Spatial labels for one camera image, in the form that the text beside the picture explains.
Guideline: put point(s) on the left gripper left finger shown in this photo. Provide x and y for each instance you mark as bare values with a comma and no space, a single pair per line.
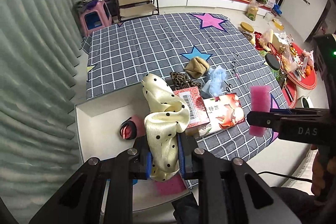
142,163

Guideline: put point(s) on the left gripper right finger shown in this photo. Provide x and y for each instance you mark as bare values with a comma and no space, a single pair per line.
186,145

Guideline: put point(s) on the cream polka dot scarf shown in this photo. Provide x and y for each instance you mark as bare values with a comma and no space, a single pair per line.
169,116

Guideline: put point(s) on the leopard print scarf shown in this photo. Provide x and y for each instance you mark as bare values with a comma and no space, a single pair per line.
182,81

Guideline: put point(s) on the small pink sponge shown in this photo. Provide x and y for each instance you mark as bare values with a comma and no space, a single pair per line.
260,102

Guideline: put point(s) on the light blue fluffy cloth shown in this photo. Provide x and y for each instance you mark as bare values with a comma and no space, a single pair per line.
215,80

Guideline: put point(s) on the beige sock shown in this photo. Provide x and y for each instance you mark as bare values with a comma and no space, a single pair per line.
197,67

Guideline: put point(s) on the large pink sponge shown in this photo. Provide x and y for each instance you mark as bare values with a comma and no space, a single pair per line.
175,185

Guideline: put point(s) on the operator right hand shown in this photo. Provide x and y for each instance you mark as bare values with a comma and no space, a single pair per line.
318,183

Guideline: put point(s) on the red patterned tissue box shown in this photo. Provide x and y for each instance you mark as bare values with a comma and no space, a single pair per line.
198,115

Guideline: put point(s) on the red round tray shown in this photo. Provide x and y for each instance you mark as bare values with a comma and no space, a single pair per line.
298,69

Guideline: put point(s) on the white floral tissue pack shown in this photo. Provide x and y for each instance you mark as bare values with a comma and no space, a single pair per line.
223,113

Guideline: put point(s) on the white open storage box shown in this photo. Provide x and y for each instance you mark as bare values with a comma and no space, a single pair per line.
98,123

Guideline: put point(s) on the black round lid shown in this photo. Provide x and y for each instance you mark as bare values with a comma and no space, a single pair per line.
272,61

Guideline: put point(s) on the grey checked star mat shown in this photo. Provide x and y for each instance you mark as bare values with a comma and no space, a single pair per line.
122,54

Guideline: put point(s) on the jar with yellow lid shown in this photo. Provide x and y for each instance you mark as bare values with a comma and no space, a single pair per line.
247,30

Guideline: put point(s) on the pink plastic stool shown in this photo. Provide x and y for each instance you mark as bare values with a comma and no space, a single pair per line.
96,17

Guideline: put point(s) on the green pleated curtain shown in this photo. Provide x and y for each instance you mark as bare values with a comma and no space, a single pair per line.
40,47

